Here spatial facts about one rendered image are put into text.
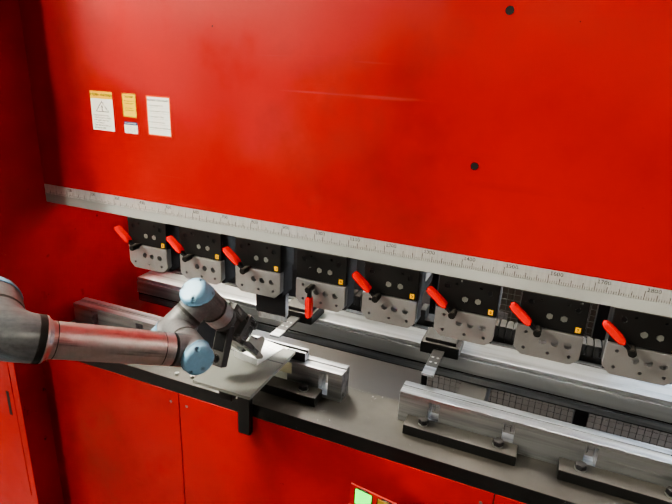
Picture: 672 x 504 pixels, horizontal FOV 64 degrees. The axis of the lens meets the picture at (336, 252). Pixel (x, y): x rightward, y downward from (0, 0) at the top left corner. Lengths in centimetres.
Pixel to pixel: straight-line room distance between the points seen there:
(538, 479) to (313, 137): 103
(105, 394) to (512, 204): 146
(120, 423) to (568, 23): 177
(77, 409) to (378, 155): 143
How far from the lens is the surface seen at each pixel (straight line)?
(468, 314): 141
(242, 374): 157
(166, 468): 205
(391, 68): 133
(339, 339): 189
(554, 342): 143
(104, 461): 226
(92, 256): 226
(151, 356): 124
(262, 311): 168
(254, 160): 151
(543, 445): 158
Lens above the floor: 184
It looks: 20 degrees down
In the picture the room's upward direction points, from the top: 3 degrees clockwise
